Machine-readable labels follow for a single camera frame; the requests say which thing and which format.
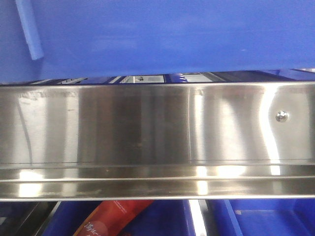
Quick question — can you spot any lower left blue bin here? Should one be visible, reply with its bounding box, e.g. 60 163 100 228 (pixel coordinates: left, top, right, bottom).
42 200 196 236

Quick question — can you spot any stainless steel conveyor rail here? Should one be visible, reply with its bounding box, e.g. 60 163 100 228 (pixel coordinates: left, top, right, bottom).
0 82 315 201

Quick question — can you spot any blue plastic bin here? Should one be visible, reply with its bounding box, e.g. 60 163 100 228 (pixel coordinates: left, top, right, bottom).
0 0 315 84

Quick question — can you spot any red snack package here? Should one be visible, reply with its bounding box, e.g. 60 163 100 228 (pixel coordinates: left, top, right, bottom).
74 200 153 236

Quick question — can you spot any silver rail screw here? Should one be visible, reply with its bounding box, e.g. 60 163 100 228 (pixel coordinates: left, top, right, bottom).
275 110 289 122

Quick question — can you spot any lower right blue bin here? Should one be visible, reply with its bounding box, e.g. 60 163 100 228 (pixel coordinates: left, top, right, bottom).
207 199 315 236

